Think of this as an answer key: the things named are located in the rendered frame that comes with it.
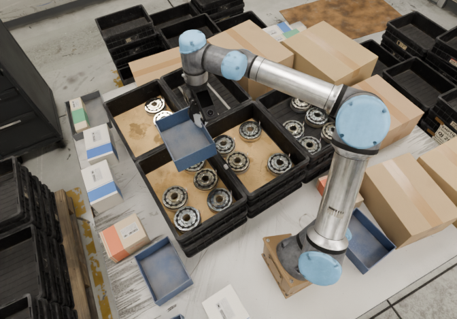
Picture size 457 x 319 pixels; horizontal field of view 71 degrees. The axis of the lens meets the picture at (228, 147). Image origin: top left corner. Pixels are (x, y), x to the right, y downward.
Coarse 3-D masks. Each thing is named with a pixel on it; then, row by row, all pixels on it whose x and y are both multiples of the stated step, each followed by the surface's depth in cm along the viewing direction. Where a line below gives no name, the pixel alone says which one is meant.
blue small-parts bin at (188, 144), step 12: (156, 120) 115; (168, 120) 117; (180, 120) 121; (168, 132) 120; (180, 132) 119; (192, 132) 119; (204, 132) 116; (168, 144) 117; (180, 144) 116; (192, 144) 116; (204, 144) 115; (180, 156) 113; (192, 156) 107; (204, 156) 110; (180, 168) 108
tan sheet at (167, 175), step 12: (168, 168) 139; (156, 180) 136; (168, 180) 136; (180, 180) 135; (192, 180) 135; (204, 180) 134; (156, 192) 133; (192, 192) 132; (192, 204) 128; (204, 204) 128; (204, 216) 125
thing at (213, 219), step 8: (152, 152) 132; (144, 160) 131; (216, 160) 128; (144, 176) 127; (232, 176) 123; (152, 192) 121; (240, 192) 119; (240, 200) 117; (160, 208) 117; (232, 208) 116; (216, 216) 114; (168, 224) 114; (200, 224) 113; (208, 224) 114; (176, 232) 112; (192, 232) 111; (176, 240) 112; (184, 240) 112
